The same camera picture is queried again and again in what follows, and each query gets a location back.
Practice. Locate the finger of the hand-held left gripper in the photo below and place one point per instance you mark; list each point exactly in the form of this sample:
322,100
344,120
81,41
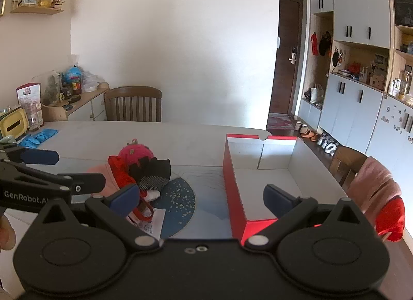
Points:
38,156
84,183

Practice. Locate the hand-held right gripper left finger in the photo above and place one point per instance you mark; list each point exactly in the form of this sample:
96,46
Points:
124,199

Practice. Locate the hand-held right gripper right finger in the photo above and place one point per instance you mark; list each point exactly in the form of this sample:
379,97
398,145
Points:
277,200

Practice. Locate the red cloth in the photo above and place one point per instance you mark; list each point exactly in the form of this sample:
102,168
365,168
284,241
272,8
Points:
121,174

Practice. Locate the cartoon print tissue pack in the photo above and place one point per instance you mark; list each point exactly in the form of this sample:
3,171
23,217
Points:
156,222

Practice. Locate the black dotted glove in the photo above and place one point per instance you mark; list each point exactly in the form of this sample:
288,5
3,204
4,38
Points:
155,170

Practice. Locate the red and white cardboard box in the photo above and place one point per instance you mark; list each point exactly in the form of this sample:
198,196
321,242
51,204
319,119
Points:
274,158

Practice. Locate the pink plush toy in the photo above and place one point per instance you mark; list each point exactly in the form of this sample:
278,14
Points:
132,154

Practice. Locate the person's left hand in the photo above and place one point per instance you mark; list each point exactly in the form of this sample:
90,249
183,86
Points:
6,233

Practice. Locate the blue rubber gloves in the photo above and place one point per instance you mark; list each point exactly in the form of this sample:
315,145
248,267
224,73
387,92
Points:
38,137

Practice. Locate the yellow tissue box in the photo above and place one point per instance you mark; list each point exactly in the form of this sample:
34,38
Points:
14,124

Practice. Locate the clear plastic container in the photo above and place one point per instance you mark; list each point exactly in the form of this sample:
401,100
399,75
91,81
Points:
34,116

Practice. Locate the red and white card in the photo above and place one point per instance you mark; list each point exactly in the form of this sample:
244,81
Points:
29,93

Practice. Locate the orange slippers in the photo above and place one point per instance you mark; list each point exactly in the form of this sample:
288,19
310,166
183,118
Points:
309,135

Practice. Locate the white shoes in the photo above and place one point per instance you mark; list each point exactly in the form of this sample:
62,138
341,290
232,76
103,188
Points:
327,145

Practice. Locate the wooden sideboard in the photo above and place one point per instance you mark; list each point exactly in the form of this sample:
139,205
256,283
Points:
93,103

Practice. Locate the beige boots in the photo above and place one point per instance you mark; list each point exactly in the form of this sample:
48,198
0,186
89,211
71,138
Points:
301,127

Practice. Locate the red patterned rug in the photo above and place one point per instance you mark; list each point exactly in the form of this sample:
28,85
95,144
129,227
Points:
279,122

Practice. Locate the wooden chair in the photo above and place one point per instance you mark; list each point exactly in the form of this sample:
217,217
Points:
345,161
132,96

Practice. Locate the dark jar with red label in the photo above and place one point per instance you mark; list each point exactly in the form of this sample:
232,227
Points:
76,86

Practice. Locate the blue globe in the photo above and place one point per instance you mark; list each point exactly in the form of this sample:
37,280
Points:
71,74

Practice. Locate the white plastic bag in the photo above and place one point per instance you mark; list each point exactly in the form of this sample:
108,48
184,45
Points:
92,82

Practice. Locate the pink towel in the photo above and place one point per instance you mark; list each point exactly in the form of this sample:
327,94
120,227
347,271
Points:
374,183

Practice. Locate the beige tote bag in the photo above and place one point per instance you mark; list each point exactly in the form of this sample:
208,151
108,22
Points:
317,95

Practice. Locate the white base cabinet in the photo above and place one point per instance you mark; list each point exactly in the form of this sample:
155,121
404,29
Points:
351,112

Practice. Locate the red garment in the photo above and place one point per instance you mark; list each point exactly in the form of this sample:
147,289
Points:
392,219

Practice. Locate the white cabinet with stickers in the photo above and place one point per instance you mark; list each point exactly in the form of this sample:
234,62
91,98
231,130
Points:
393,151

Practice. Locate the silver door lock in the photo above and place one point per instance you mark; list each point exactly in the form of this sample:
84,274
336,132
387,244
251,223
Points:
293,55

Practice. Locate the red hanging ornament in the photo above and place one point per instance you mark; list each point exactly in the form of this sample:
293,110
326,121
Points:
314,44

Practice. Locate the black hanging bag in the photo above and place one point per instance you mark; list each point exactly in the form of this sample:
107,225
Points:
325,44

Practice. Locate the brown wooden door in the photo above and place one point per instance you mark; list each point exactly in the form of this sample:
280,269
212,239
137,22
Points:
285,28

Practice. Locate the glass jar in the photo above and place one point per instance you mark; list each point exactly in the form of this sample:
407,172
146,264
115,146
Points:
405,82

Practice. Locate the wooden wall shelf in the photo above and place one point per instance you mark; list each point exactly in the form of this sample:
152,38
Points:
35,10

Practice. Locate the white wall cabinet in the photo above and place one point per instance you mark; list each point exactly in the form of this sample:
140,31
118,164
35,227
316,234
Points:
358,6

